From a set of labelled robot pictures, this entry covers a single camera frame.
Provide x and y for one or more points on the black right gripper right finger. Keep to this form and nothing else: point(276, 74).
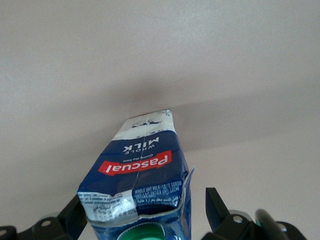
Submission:
point(225, 225)

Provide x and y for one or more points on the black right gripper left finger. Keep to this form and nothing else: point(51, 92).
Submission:
point(50, 230)

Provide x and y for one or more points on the blue milk carton green cap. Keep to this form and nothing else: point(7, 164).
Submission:
point(140, 175)

